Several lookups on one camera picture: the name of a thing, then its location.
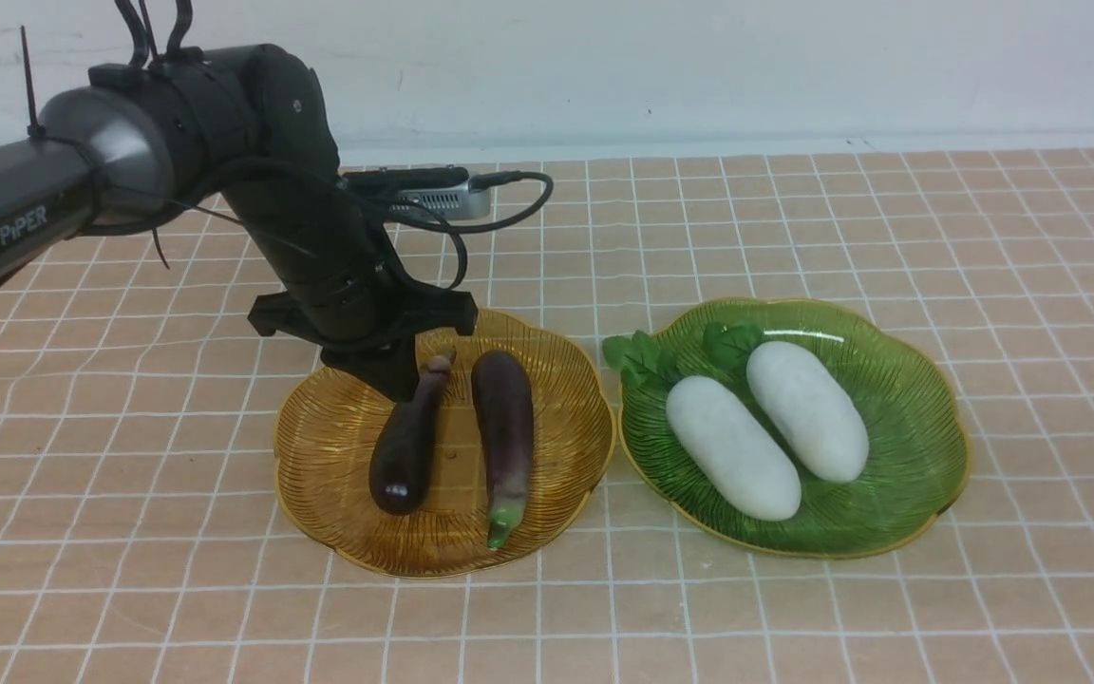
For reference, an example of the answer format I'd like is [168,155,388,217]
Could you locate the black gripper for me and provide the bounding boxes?
[247,256,478,403]

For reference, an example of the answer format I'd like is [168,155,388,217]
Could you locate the short dark purple eggplant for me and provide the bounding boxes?
[368,348,456,515]

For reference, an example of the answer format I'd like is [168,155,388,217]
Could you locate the long purple eggplant green stem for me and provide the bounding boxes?
[470,350,535,549]

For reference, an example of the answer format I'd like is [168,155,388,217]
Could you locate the white radish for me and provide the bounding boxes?
[602,331,803,523]
[703,323,870,484]

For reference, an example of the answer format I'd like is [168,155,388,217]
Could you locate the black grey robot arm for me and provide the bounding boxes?
[0,45,478,399]

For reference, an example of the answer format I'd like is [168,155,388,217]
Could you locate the amber plastic plate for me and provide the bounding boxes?
[274,309,616,579]

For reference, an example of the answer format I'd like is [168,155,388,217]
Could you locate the checked tan tablecloth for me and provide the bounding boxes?
[0,150,1094,683]

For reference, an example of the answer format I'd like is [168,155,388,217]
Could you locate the green plastic plate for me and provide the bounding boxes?
[602,297,973,560]

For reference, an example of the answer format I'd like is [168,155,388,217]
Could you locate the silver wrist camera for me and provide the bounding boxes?
[340,165,492,222]

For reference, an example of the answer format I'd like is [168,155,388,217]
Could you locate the black camera cable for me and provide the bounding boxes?
[357,171,555,291]

